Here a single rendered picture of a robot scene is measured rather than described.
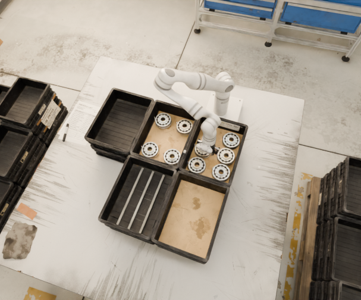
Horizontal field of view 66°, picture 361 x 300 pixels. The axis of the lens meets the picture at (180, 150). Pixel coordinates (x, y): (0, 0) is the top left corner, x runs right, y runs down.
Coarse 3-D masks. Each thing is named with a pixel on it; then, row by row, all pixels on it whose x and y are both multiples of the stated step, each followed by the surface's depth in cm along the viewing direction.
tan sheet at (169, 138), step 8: (160, 112) 182; (176, 120) 179; (192, 120) 178; (152, 128) 177; (168, 128) 176; (176, 128) 176; (152, 136) 174; (160, 136) 174; (168, 136) 174; (176, 136) 174; (184, 136) 173; (160, 144) 172; (168, 144) 172; (176, 144) 171; (184, 144) 171; (160, 152) 169; (160, 160) 167
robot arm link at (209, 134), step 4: (204, 124) 134; (208, 124) 134; (204, 128) 134; (208, 128) 133; (212, 128) 134; (204, 132) 137; (208, 132) 135; (212, 132) 136; (204, 136) 145; (208, 136) 141; (212, 136) 141; (208, 140) 146; (212, 140) 146
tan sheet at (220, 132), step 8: (200, 136) 173; (216, 136) 172; (240, 136) 172; (216, 144) 170; (192, 152) 168; (208, 160) 166; (216, 160) 166; (208, 168) 164; (232, 168) 163; (208, 176) 161
